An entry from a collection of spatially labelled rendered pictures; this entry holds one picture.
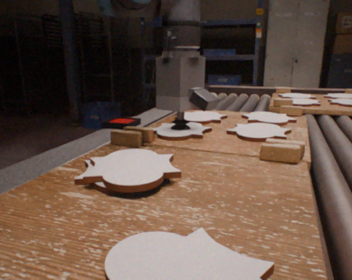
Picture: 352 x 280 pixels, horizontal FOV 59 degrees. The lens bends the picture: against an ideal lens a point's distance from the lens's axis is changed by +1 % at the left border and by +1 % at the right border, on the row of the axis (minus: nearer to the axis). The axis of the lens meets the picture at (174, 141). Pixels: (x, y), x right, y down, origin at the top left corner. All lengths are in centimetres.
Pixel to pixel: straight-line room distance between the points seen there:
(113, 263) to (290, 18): 495
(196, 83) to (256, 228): 39
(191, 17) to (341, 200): 40
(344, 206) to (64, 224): 32
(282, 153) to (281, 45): 460
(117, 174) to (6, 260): 15
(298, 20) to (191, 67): 453
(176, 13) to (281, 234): 44
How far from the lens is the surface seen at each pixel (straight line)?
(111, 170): 40
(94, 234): 31
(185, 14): 61
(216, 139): 62
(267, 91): 153
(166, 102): 62
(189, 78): 62
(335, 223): 41
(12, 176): 54
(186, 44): 61
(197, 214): 33
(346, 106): 114
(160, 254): 26
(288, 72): 508
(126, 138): 57
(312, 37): 513
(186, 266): 25
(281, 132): 66
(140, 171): 39
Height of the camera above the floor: 109
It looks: 15 degrees down
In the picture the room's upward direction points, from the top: straight up
